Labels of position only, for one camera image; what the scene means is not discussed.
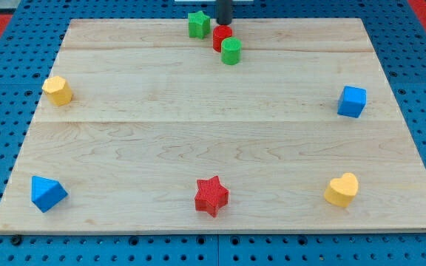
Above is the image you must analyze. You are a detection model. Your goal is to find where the green star block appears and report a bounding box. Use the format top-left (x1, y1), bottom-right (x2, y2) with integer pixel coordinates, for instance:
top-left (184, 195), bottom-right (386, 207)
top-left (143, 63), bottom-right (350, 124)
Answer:
top-left (187, 10), bottom-right (211, 39)

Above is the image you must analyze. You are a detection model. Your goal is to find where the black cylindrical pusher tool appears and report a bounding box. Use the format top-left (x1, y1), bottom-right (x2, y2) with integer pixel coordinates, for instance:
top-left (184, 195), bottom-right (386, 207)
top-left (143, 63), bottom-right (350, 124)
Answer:
top-left (215, 0), bottom-right (233, 25)

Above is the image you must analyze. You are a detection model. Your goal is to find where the green cylinder block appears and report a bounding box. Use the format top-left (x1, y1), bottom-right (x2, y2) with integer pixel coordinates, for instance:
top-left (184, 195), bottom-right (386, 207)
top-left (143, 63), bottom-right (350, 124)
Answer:
top-left (221, 37), bottom-right (242, 65)

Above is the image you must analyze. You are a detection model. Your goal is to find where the light wooden board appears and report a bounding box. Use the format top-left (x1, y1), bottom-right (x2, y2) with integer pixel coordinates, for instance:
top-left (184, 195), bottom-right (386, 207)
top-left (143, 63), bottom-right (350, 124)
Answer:
top-left (0, 18), bottom-right (426, 235)

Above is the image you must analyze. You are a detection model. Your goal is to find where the yellow heart block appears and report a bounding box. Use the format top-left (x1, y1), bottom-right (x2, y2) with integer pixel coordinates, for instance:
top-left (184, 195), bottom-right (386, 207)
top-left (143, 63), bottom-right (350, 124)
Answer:
top-left (323, 172), bottom-right (359, 208)

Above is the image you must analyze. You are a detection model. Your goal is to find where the red cylinder block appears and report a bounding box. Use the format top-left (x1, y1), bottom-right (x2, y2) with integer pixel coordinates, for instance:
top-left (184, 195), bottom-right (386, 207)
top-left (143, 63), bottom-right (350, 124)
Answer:
top-left (212, 25), bottom-right (233, 52)

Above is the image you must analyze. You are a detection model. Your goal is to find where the red star block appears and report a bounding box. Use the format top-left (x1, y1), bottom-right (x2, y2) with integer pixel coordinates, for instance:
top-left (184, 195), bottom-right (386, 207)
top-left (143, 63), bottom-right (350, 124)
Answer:
top-left (195, 176), bottom-right (229, 217)

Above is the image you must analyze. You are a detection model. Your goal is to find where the yellow hexagon block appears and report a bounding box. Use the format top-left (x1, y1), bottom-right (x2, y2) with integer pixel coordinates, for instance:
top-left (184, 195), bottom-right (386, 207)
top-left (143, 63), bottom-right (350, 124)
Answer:
top-left (42, 76), bottom-right (73, 106)

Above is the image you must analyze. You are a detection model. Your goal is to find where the blue cube block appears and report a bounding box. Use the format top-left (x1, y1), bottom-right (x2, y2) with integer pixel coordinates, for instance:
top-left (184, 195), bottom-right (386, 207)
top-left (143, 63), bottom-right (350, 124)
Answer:
top-left (337, 86), bottom-right (367, 118)

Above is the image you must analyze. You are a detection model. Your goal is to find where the blue triangle block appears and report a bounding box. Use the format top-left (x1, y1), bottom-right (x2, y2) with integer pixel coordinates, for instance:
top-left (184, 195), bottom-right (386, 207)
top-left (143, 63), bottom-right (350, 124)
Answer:
top-left (31, 176), bottom-right (68, 213)

